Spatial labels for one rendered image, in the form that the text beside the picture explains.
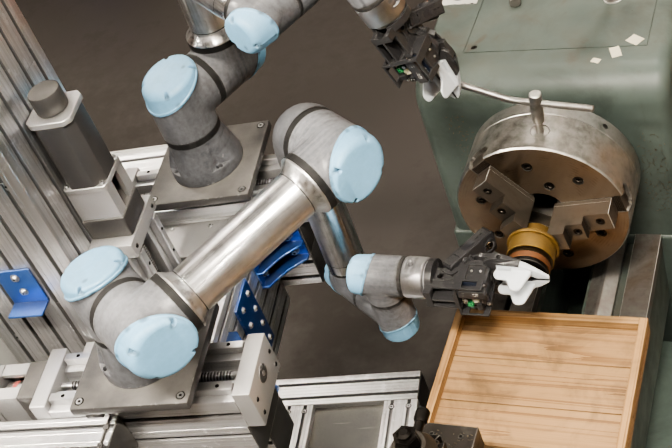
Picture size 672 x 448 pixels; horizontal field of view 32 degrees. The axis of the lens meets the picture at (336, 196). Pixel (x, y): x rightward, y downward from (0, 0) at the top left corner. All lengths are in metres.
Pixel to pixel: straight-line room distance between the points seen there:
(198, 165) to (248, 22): 0.56
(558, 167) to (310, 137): 0.45
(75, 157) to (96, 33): 3.40
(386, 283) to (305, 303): 1.62
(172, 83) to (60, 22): 3.44
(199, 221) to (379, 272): 0.49
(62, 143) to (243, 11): 0.42
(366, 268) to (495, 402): 0.33
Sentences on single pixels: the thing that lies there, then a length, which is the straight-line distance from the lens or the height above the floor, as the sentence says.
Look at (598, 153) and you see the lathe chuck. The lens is 2.11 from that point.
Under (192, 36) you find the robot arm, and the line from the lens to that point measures 2.34.
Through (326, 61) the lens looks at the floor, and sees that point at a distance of 4.66.
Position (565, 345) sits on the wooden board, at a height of 0.89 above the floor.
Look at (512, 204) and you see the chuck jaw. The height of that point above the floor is 1.15.
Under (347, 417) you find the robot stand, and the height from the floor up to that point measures 0.21.
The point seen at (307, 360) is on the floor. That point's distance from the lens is 3.57.
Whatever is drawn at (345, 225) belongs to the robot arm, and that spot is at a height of 1.15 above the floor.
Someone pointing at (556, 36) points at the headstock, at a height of 1.25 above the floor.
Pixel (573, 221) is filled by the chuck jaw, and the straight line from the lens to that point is 2.11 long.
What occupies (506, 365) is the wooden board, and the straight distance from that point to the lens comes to 2.21.
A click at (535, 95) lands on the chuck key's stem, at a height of 1.32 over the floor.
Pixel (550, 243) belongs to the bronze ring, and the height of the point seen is 1.10.
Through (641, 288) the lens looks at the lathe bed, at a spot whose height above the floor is 0.87.
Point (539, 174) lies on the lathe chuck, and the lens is 2.11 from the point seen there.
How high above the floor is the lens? 2.59
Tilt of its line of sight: 40 degrees down
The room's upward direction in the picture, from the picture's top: 22 degrees counter-clockwise
